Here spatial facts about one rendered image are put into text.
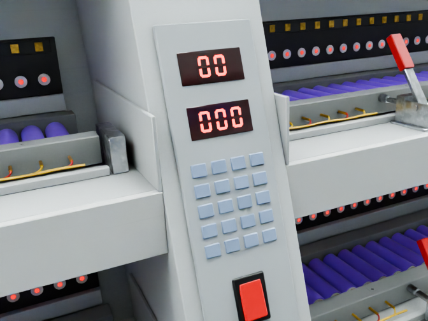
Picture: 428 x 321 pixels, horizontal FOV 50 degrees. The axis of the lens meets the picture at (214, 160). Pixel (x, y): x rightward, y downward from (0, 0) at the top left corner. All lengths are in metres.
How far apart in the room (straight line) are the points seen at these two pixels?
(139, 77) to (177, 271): 0.13
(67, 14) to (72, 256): 0.29
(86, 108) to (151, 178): 0.20
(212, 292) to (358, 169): 0.15
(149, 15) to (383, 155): 0.21
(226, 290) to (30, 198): 0.14
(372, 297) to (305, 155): 0.18
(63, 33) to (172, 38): 0.22
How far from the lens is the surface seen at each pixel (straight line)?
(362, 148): 0.38
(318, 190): 0.36
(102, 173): 0.34
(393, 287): 0.50
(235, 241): 0.32
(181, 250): 0.31
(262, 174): 0.32
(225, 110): 0.31
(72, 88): 0.50
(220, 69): 0.31
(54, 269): 0.30
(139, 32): 0.31
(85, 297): 0.48
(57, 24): 0.51
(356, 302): 0.48
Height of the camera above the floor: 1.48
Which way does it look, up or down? 3 degrees down
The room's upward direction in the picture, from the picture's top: 10 degrees counter-clockwise
